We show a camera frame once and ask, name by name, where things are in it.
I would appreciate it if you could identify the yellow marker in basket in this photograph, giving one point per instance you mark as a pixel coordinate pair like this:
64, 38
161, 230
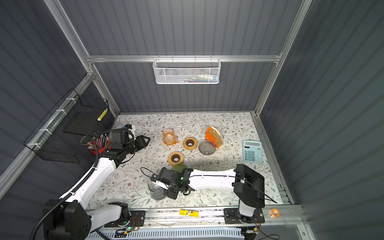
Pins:
102, 115

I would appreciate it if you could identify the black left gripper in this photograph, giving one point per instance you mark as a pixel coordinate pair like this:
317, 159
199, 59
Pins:
140, 141

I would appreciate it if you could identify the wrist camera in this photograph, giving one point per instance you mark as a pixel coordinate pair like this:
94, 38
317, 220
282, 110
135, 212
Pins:
132, 128
158, 181

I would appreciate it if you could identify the black wire wall basket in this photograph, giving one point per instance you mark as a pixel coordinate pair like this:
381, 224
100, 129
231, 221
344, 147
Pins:
64, 136

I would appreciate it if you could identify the green glass dripper cone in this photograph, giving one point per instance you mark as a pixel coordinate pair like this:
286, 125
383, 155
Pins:
179, 167

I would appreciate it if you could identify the grey glass dripper cone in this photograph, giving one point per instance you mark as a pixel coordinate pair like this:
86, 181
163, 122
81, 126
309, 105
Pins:
207, 147

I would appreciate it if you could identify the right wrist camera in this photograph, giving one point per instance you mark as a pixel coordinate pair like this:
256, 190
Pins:
158, 181

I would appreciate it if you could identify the white mesh wall basket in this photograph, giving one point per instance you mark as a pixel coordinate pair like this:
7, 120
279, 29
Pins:
189, 71

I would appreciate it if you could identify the orange coffee filter pack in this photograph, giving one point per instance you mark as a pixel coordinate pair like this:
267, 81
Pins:
213, 135

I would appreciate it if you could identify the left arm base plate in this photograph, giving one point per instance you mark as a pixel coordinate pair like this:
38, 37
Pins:
137, 219

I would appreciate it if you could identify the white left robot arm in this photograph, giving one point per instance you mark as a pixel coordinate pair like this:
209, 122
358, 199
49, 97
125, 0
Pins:
67, 218

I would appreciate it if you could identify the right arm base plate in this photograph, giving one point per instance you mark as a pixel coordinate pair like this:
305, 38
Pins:
232, 216

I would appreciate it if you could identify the white slotted cable duct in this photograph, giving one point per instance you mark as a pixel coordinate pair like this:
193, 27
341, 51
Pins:
216, 233

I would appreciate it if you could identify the wooden dripper ring base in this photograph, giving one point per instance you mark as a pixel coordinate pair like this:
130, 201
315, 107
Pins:
190, 143

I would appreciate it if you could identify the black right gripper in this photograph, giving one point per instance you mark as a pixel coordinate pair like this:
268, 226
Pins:
171, 195

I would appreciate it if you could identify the amber glass carafe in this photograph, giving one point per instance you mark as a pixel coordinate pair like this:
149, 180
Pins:
170, 137

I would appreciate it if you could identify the light blue calculator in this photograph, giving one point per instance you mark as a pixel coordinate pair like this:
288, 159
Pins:
253, 152

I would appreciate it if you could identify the red pencil cup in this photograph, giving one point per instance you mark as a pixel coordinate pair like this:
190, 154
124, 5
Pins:
100, 143

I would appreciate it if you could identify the clear grey glass carafe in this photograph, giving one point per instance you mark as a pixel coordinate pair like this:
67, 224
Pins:
157, 193

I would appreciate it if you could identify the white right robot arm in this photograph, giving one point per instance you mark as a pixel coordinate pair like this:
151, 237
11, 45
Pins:
245, 183

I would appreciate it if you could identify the orange tape roll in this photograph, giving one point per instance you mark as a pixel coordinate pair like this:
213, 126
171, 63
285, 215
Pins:
274, 213

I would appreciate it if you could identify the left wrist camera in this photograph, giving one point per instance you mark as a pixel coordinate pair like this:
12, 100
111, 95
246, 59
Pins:
132, 128

